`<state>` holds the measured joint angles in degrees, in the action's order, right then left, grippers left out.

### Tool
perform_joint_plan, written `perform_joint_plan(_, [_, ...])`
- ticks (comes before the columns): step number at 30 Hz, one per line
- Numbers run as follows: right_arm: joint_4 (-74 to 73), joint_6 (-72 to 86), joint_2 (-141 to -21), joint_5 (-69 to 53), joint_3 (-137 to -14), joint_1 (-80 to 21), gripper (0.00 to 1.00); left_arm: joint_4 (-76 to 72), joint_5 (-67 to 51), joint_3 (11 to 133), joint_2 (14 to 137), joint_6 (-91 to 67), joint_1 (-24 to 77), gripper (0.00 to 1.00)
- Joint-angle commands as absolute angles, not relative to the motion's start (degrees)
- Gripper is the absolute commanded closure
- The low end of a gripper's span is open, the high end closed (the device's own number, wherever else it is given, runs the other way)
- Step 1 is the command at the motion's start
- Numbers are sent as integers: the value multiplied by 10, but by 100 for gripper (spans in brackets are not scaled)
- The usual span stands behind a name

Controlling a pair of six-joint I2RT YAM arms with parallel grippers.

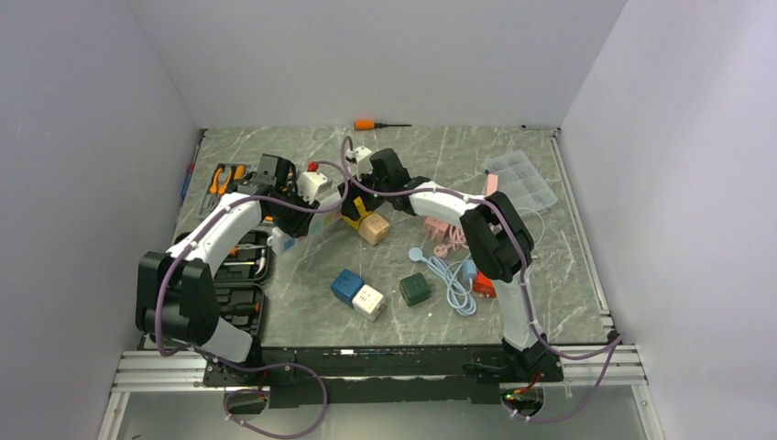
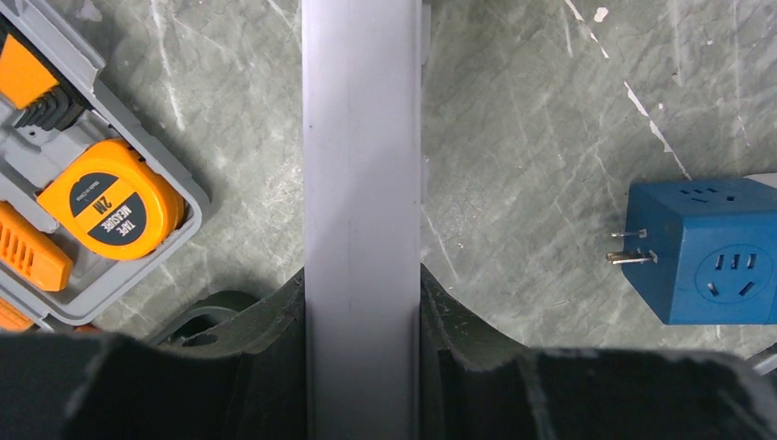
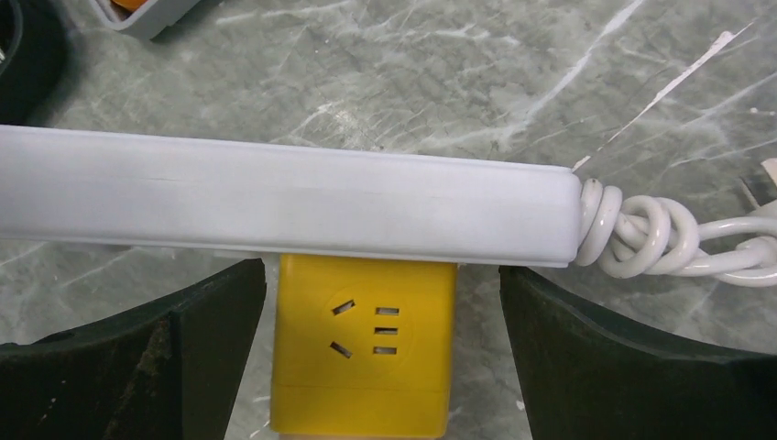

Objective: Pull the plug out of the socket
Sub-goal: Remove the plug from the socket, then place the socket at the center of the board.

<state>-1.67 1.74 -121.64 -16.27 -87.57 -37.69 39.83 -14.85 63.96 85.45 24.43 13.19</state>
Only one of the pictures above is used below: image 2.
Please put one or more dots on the orange tape measure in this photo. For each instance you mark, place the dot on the orange tape measure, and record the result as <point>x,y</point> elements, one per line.
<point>113,203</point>

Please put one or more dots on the grey tool tray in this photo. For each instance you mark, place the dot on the grey tool tray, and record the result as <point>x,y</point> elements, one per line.
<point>54,106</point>

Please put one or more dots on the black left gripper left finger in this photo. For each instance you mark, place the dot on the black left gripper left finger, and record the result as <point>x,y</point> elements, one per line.
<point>242,379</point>

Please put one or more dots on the white long power strip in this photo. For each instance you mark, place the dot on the white long power strip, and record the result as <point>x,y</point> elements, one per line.
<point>361,86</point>

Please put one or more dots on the dark blue cube adapter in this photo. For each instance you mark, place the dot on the dark blue cube adapter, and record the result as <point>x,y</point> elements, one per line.
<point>703,252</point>

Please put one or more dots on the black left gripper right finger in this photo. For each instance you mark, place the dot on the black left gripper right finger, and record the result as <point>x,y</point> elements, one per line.
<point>477,383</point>

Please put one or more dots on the black open tool case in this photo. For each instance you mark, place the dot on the black open tool case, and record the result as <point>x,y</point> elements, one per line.
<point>191,327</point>

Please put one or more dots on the orange utility knife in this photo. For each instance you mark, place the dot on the orange utility knife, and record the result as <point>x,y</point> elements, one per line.
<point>31,254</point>

